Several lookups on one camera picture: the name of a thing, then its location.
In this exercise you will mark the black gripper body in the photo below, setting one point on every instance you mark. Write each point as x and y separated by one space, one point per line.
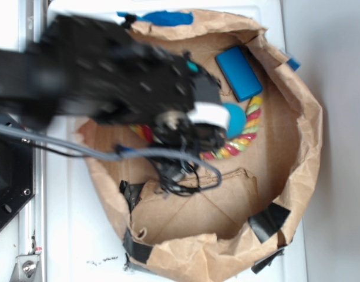
168 93

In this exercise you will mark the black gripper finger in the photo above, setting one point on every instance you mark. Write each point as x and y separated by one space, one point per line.
210 135

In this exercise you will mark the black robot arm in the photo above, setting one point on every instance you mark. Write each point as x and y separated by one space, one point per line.
94 68

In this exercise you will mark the blue rubber ball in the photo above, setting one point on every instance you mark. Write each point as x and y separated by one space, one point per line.
237 121

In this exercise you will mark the blue rectangular block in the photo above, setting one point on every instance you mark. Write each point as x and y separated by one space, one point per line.
239 74

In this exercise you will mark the blue tape piece top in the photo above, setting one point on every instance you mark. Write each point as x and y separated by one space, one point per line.
160 18

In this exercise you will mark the blue tape piece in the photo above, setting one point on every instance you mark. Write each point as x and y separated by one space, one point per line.
291 61
160 18

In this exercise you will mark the brown paper bag tray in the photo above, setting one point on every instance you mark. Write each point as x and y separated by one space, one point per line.
268 177

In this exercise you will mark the blue tape piece right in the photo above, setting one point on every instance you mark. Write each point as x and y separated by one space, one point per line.
291 61

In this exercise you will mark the white cutting board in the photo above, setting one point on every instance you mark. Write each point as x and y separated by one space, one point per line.
81 244

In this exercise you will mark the aluminium extrusion rail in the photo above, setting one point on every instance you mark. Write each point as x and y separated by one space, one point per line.
32 230

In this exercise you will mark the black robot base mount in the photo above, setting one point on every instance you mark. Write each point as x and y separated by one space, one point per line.
16 178

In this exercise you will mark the metal corner bracket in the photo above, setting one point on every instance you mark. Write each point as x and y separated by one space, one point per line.
27 268

